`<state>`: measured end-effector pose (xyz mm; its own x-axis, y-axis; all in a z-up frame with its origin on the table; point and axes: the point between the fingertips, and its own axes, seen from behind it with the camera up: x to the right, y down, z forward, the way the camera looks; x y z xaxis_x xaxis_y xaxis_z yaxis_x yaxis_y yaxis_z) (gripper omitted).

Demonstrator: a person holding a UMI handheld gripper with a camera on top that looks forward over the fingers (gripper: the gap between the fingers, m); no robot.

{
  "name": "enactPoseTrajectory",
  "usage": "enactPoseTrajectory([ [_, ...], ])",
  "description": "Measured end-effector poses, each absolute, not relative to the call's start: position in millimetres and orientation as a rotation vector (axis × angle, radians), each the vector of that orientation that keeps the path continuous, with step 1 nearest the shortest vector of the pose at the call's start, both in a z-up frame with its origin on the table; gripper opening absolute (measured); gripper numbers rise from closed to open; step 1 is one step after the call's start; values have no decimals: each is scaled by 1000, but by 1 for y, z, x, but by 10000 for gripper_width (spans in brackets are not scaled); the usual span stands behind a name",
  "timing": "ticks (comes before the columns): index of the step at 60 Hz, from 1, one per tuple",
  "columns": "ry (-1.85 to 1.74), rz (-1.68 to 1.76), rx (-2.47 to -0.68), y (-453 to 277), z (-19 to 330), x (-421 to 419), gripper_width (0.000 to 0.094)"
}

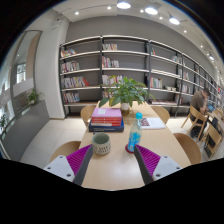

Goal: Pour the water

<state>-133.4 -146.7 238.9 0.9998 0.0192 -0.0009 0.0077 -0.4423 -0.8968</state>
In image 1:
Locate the green potted floor plant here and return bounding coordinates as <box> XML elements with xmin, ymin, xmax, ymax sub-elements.
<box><xmin>26</xmin><ymin>88</ymin><xmax>43</xmax><ymax>106</ymax></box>

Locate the red book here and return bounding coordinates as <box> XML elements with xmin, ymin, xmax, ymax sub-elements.
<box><xmin>90</xmin><ymin>115</ymin><xmax>123</xmax><ymax>127</ymax></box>

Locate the patterned grey-green mug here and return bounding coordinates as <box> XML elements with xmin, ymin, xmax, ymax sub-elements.
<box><xmin>91</xmin><ymin>132</ymin><xmax>112</xmax><ymax>156</ymax></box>

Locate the white magazine with dark print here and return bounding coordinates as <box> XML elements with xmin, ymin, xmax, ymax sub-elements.
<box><xmin>139</xmin><ymin>117</ymin><xmax>166</xmax><ymax>130</ymax></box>

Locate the group of ceiling lights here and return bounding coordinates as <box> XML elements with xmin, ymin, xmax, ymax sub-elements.
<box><xmin>73</xmin><ymin>1</ymin><xmax>216</xmax><ymax>62</ymax></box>

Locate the person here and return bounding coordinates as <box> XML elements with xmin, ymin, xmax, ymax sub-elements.
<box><xmin>189</xmin><ymin>87</ymin><xmax>212</xmax><ymax>134</ymax></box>

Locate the grey bookshelf unit with books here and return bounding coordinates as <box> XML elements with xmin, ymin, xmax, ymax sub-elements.
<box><xmin>59</xmin><ymin>34</ymin><xmax>224</xmax><ymax>118</ymax></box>

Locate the dark blue book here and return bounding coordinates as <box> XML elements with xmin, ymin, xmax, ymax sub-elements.
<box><xmin>88</xmin><ymin>118</ymin><xmax>125</xmax><ymax>133</ymax></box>

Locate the pink book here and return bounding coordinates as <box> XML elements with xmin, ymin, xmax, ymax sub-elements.
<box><xmin>91</xmin><ymin>106</ymin><xmax>123</xmax><ymax>119</ymax></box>

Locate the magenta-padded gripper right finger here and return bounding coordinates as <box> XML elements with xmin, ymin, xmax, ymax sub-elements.
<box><xmin>133</xmin><ymin>144</ymin><xmax>183</xmax><ymax>186</ymax></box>

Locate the slatted wooden chair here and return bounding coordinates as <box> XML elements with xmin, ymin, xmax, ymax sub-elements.
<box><xmin>203</xmin><ymin>123</ymin><xmax>224</xmax><ymax>159</ymax></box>
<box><xmin>181</xmin><ymin>104</ymin><xmax>208</xmax><ymax>139</ymax></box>

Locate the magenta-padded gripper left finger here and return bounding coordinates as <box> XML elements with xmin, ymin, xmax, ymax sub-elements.
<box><xmin>43</xmin><ymin>144</ymin><xmax>94</xmax><ymax>187</ymax></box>

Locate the round-backed wooden chair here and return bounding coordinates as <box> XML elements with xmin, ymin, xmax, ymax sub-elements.
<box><xmin>80</xmin><ymin>105</ymin><xmax>98</xmax><ymax>128</ymax></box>
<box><xmin>172</xmin><ymin>132</ymin><xmax>203</xmax><ymax>165</ymax></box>
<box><xmin>49</xmin><ymin>140</ymin><xmax>82</xmax><ymax>164</ymax></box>
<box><xmin>149</xmin><ymin>105</ymin><xmax>171</xmax><ymax>125</ymax></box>

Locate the clear bottle with blue cap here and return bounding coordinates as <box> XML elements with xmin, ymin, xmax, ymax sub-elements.
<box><xmin>127</xmin><ymin>112</ymin><xmax>144</xmax><ymax>153</ymax></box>

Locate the green potted plant, white pot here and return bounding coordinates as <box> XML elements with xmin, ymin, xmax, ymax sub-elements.
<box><xmin>98</xmin><ymin>75</ymin><xmax>156</xmax><ymax>117</ymax></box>

